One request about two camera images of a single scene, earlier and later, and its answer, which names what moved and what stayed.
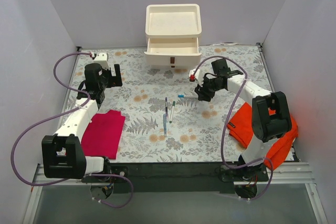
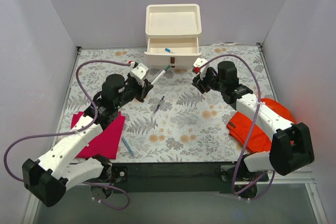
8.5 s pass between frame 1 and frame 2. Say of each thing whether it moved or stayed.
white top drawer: stayed
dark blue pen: moved
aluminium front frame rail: stayed
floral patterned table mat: stayed
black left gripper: moved
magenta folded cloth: stayed
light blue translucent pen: moved
